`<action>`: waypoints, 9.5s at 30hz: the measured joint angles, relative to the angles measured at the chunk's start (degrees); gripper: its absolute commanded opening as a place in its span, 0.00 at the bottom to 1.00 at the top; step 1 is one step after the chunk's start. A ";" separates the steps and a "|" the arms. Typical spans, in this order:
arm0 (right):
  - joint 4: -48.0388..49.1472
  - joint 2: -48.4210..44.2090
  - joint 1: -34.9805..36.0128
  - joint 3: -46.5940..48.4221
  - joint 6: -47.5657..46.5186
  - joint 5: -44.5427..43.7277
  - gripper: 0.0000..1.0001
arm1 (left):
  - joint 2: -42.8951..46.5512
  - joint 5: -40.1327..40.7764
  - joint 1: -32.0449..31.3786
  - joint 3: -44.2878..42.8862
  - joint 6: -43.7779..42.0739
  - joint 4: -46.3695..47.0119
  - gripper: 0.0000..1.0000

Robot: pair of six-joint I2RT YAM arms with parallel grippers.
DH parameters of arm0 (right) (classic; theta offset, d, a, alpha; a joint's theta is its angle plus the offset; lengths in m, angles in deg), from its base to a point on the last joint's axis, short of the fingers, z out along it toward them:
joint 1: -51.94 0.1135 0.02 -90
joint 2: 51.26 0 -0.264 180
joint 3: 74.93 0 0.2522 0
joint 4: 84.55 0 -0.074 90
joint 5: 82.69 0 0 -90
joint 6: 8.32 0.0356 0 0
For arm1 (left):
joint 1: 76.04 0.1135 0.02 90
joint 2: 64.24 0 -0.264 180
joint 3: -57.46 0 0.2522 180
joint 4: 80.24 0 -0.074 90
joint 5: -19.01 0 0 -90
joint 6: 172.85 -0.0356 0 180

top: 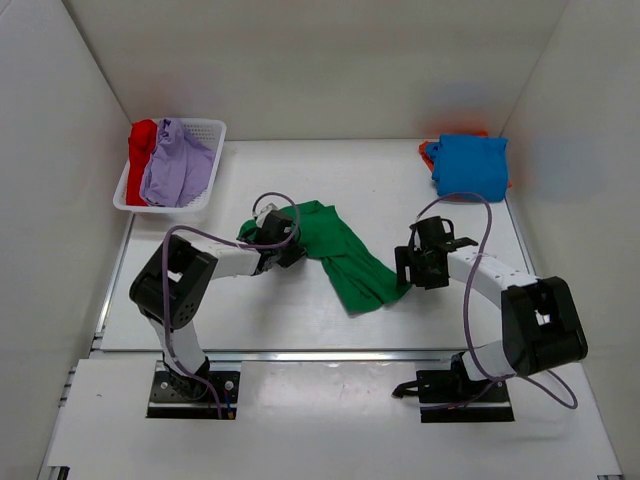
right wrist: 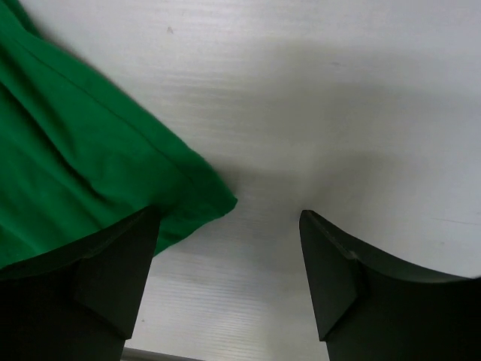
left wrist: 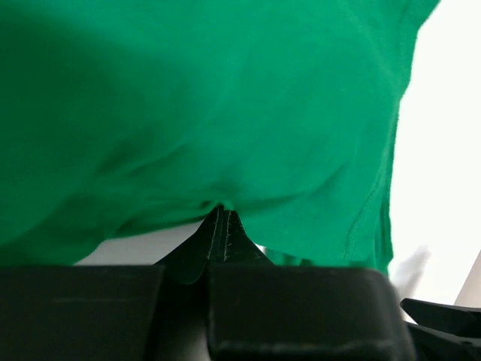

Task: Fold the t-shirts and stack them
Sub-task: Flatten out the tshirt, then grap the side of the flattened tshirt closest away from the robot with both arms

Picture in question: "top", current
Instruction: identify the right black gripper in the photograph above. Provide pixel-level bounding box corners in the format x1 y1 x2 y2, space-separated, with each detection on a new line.
395 245 446 291

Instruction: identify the green t shirt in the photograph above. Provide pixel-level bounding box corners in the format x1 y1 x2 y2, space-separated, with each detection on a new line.
236 200 412 316

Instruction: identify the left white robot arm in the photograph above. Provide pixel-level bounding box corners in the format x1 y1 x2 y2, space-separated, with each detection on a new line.
129 205 306 405

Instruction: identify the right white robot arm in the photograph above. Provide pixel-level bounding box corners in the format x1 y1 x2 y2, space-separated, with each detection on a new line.
394 216 588 401

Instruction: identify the blue folded t shirt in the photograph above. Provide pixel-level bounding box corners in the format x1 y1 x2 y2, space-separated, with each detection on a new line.
431 133 510 204

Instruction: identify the orange folded t shirt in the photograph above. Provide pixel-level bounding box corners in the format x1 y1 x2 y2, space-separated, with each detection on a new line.
418 129 515 202

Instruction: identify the lilac t shirt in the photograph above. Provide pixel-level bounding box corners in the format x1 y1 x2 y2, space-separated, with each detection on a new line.
139 118 215 208

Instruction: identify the white plastic laundry basket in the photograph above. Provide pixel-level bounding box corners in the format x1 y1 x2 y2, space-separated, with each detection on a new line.
112 118 227 218

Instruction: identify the red t shirt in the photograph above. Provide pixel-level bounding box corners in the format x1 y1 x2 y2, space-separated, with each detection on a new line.
126 119 157 206

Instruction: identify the aluminium table rail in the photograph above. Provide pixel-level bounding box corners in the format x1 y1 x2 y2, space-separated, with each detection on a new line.
206 349 460 363

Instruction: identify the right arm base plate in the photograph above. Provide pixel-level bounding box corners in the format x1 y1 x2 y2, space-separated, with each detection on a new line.
391 354 515 424

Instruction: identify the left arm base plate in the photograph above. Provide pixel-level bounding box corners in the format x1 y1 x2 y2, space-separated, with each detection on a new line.
146 361 241 421

